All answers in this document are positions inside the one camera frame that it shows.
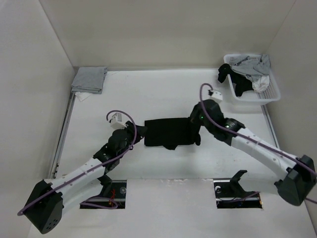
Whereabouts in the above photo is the black tank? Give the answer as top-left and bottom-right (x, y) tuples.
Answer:
(218, 63), (253, 97)
(144, 118), (201, 150)

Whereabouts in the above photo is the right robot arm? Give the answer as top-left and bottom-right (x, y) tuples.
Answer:
(190, 99), (317, 206)

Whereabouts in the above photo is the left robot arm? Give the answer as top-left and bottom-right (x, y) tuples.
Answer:
(20, 121), (147, 235)

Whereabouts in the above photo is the folded white tank top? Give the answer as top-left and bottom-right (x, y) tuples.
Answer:
(75, 92), (92, 102)

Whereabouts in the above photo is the folded grey tank top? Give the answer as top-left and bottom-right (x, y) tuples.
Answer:
(71, 66), (107, 94)

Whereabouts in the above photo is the white tank top in basket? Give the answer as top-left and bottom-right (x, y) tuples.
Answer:
(252, 75), (270, 93)

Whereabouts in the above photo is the grey tank top in basket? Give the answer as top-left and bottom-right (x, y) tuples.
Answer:
(230, 54), (270, 82)

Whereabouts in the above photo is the white plastic basket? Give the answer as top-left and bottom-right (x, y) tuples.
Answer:
(223, 54), (280, 106)

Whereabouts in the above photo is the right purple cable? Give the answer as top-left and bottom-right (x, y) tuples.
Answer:
(199, 83), (317, 204)

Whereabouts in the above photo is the purple cable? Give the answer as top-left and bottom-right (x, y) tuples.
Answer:
(199, 83), (317, 204)
(17, 110), (138, 216)

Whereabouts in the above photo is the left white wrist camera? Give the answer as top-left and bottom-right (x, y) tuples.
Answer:
(109, 113), (126, 130)

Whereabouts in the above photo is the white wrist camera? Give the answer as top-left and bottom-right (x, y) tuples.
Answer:
(209, 90), (223, 104)
(109, 113), (126, 130)

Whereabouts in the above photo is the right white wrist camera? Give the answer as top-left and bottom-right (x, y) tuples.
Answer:
(209, 90), (223, 104)

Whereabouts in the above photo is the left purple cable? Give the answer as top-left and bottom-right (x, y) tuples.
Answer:
(17, 110), (138, 216)

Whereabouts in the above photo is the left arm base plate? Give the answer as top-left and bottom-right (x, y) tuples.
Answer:
(80, 180), (127, 209)

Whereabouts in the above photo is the right metal table rail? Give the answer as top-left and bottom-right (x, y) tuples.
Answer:
(261, 105), (282, 150)

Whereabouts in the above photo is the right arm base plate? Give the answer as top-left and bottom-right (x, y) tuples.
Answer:
(214, 181), (262, 209)

